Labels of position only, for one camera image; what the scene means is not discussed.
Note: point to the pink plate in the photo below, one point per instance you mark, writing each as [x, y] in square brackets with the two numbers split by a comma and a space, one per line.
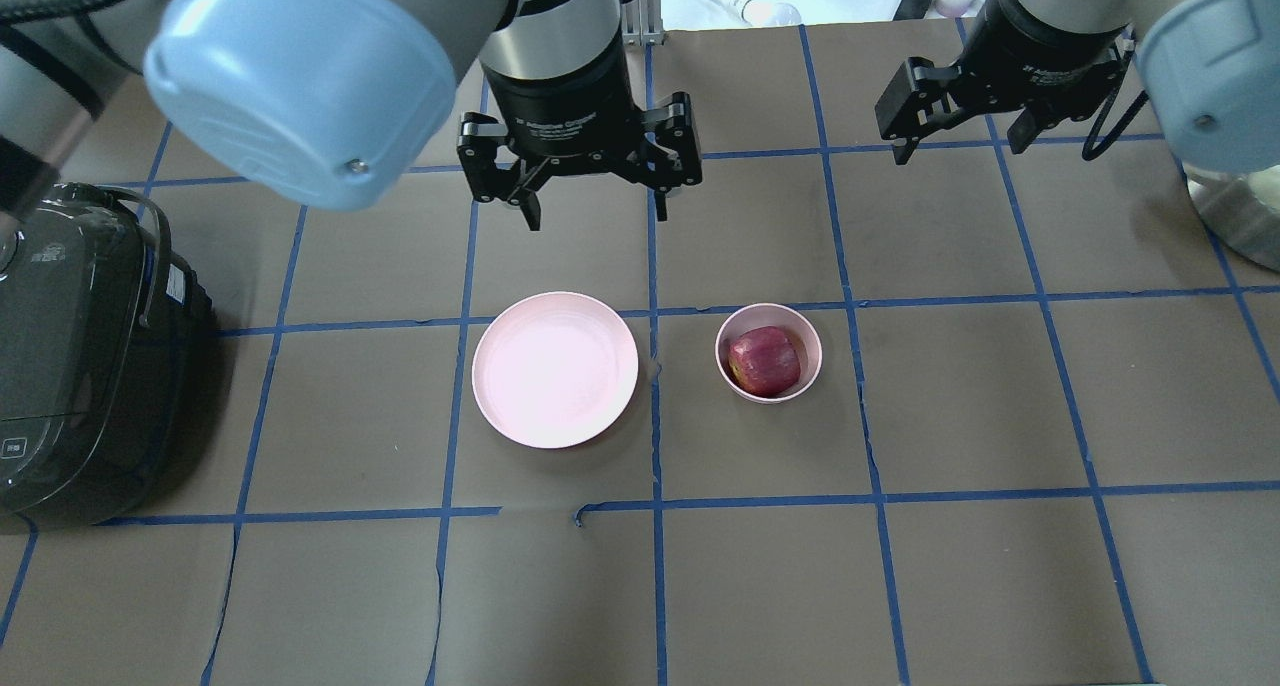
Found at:
[555, 370]

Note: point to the red apple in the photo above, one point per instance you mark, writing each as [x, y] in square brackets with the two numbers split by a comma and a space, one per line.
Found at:
[764, 362]

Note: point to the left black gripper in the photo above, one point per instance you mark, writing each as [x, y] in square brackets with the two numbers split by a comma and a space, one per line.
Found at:
[563, 108]

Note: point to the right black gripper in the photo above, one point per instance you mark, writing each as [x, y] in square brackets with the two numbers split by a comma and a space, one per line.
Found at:
[1052, 38]

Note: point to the aluminium frame post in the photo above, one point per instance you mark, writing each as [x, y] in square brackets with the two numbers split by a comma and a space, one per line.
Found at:
[642, 22]

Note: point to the black rice cooker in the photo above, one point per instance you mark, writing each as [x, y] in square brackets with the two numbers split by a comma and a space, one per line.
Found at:
[100, 318]

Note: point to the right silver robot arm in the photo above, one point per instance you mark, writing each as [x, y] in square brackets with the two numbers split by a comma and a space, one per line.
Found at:
[1209, 68]

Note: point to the metal pot with yellow content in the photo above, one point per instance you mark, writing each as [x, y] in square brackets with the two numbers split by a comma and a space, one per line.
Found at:
[1241, 210]

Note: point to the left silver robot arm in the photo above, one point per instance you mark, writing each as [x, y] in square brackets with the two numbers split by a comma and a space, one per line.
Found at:
[328, 102]

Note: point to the pink bowl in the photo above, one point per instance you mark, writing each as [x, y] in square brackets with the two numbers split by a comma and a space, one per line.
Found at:
[803, 331]

